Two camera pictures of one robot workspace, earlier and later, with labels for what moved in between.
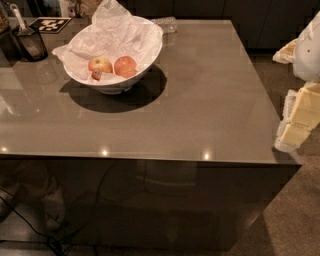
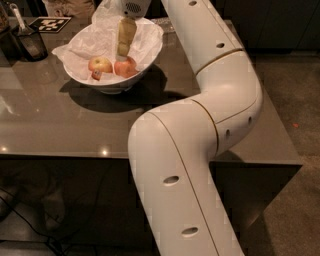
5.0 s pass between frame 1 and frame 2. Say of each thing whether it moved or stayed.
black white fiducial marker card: stayed
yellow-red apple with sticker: stayed
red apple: stayed
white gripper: moved
